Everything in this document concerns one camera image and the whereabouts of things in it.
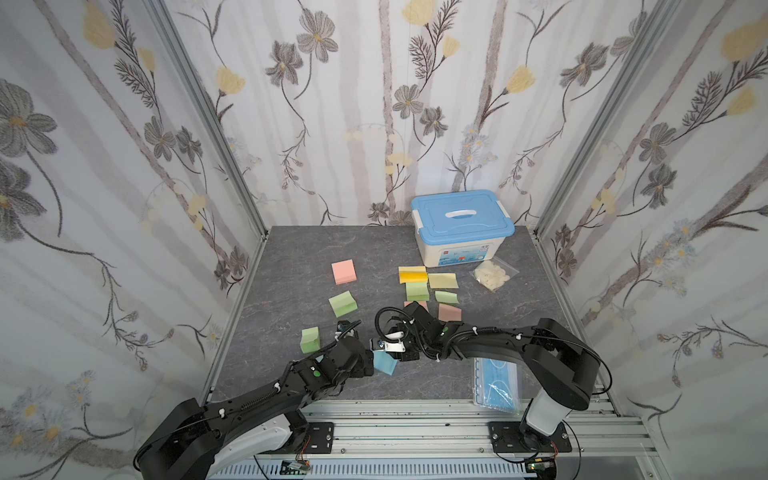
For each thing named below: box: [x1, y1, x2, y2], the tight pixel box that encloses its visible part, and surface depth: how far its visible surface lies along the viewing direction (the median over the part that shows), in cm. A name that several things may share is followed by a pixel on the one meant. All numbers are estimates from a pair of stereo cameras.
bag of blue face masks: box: [473, 357, 524, 416], surface depth 82 cm
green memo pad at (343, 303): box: [328, 290, 358, 318], surface depth 100 cm
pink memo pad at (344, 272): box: [331, 259, 358, 286], surface depth 109 cm
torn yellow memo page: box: [428, 273, 459, 289], surface depth 108 cm
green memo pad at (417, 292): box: [406, 282, 429, 302], surface depth 104 cm
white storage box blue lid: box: [411, 190, 516, 267], surface depth 105 cm
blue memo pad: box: [373, 350, 399, 375], surface depth 86 cm
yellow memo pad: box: [398, 266, 428, 284], surface depth 110 cm
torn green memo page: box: [434, 290, 460, 304], surface depth 103 cm
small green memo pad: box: [300, 326, 321, 354], surface depth 92 cm
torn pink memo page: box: [438, 303, 462, 322], surface depth 100 cm
